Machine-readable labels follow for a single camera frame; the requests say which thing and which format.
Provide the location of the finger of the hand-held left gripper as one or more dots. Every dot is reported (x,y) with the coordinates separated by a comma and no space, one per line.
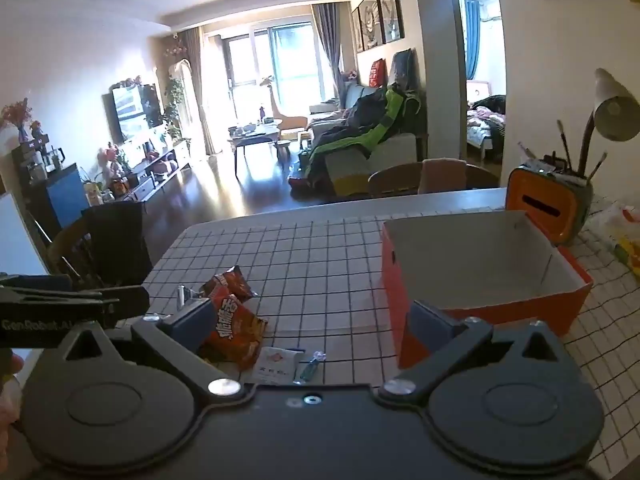
(130,302)

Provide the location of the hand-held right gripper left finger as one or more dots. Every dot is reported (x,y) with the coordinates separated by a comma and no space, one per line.
(192,322)

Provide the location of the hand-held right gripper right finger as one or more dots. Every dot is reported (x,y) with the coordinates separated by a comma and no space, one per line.
(432,325)

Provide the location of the red snack packet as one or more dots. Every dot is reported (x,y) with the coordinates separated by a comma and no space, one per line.
(240,335)

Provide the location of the orange foil snack packet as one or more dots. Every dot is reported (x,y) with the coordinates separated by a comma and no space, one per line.
(230,282)

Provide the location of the orange cardboard box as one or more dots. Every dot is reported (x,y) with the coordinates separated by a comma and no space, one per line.
(475,260)

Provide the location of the person's left hand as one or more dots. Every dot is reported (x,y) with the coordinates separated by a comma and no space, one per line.
(7,395)

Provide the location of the grey snack packet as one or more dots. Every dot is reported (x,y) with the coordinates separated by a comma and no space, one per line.
(184,297)

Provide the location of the chair with dark cloth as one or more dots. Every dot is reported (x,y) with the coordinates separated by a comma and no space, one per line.
(115,240)

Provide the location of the white sachet with red print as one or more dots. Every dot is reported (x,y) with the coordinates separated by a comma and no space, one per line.
(277,362)

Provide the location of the blue cabinet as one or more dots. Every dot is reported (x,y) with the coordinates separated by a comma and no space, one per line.
(62,197)

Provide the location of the green wrapped candy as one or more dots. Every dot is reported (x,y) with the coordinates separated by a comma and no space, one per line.
(307,371)

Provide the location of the flower decorations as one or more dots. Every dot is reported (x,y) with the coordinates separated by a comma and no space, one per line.
(112,170)

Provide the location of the dark television stand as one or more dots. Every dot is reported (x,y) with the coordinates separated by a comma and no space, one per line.
(160,170)

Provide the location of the pink towel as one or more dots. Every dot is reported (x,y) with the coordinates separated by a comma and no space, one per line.
(442,175)

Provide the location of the coffee machine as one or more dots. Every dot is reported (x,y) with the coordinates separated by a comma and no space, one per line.
(30,160)

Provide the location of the wooden chair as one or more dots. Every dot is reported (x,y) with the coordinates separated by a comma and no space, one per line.
(390,180)

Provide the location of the grey sofa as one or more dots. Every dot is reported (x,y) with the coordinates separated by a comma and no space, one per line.
(350,170)

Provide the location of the television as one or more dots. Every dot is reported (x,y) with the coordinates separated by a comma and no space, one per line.
(132,112)

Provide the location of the clear plastic wrapper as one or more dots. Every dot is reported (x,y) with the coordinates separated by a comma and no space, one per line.
(542,166)

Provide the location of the flower vase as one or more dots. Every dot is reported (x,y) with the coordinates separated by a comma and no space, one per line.
(17,117)

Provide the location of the small stool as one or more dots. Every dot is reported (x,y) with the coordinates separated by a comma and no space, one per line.
(283,150)

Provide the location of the coffee table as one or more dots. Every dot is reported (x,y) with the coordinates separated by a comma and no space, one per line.
(255,137)

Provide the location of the potted plant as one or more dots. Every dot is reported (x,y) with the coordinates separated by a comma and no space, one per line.
(172,105)

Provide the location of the green and black jacket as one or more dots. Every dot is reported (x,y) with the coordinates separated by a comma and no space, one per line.
(370,130)

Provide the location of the bed with clothes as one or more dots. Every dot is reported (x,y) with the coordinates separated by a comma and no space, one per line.
(487,125)

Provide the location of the black device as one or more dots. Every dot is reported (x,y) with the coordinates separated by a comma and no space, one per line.
(560,161)

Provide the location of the colourful plastic bag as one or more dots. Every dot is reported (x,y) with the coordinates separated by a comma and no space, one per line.
(620,235)

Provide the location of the long paint brush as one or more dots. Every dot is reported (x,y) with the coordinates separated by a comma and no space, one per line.
(565,145)

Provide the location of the wooden giraffe figure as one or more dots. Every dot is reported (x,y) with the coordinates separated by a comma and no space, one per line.
(287,117)

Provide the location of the short paint brush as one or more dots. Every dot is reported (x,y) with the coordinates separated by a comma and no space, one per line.
(597,165)

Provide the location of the dark bag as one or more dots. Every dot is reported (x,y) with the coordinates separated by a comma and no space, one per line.
(404,70)

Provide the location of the red bag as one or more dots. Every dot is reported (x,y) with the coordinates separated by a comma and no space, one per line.
(378,72)

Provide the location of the balcony glass door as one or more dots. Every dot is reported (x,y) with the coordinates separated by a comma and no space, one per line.
(280,60)

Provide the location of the grey desk lamp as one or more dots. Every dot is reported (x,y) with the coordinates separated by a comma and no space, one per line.
(617,115)

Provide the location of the blue curtain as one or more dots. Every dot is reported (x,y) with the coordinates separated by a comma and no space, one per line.
(472,40)

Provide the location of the grey curtain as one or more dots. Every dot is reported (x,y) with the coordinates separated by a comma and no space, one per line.
(327,50)

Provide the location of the small framed wall picture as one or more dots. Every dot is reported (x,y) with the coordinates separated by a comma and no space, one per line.
(357,30)

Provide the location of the medium framed wall picture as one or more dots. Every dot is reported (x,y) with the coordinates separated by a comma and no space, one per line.
(371,20)

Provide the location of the large framed wall picture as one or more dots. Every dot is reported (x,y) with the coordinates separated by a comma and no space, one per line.
(390,7)

